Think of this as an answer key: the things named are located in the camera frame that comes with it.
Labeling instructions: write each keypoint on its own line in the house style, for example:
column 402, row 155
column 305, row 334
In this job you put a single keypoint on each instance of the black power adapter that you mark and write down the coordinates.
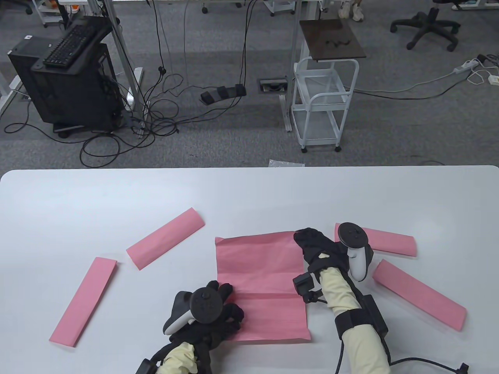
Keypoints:
column 482, row 58

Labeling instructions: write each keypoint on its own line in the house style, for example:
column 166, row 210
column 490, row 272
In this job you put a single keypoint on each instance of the pink paper sheet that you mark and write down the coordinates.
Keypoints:
column 393, row 243
column 257, row 269
column 419, row 295
column 165, row 238
column 84, row 302

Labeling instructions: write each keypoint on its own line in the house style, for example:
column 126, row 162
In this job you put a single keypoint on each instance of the grey white handheld controller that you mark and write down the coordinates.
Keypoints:
column 204, row 306
column 356, row 265

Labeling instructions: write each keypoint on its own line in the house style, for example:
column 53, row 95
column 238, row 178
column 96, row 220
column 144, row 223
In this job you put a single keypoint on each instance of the grey metal desk leg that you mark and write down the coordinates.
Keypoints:
column 130, row 83

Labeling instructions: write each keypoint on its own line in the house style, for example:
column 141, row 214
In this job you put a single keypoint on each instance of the metal floor socket box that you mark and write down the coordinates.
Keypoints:
column 273, row 85

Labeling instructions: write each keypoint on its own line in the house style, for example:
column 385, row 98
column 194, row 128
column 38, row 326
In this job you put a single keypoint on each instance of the black foot pedal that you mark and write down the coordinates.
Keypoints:
column 222, row 93

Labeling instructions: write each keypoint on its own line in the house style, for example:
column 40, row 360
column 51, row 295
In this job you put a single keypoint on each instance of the white desk foot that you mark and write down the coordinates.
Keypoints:
column 7, row 89

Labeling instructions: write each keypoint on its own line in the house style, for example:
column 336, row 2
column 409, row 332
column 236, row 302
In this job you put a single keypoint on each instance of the white power strip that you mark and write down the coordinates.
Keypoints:
column 466, row 65

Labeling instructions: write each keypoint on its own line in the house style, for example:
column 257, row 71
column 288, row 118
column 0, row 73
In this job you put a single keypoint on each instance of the black keyboard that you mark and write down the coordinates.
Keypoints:
column 68, row 46

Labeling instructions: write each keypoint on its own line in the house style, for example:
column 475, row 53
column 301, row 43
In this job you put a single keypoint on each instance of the white storage cart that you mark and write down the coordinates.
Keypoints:
column 278, row 6
column 50, row 17

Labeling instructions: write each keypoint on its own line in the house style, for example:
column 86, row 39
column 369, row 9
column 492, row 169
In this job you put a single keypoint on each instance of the black computer tower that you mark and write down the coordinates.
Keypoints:
column 70, row 97

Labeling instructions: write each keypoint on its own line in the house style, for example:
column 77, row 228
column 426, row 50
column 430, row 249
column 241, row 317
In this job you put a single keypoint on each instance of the person's left forearm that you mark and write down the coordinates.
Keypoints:
column 179, row 358

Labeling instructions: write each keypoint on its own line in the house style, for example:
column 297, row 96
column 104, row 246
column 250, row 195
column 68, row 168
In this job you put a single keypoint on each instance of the person's right forearm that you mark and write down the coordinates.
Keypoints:
column 343, row 296

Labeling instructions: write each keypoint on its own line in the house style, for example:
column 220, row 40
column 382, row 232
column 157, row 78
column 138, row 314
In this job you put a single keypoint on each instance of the person's left hand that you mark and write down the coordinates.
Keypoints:
column 232, row 315

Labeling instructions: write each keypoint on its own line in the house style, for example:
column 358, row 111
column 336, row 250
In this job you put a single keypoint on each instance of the person's right hand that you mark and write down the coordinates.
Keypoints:
column 315, row 245

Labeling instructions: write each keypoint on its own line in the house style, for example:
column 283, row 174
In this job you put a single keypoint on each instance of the clear plastic bag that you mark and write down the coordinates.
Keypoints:
column 286, row 163

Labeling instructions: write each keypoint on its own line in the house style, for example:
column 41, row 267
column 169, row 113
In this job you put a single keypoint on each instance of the white power adapter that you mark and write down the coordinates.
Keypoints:
column 494, row 80

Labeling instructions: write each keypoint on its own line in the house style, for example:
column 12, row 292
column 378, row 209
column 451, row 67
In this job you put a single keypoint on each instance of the black office chair base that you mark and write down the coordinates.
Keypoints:
column 430, row 21

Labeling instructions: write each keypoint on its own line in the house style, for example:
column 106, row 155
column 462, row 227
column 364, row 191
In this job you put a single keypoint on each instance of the dark brown board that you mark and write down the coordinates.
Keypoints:
column 331, row 39

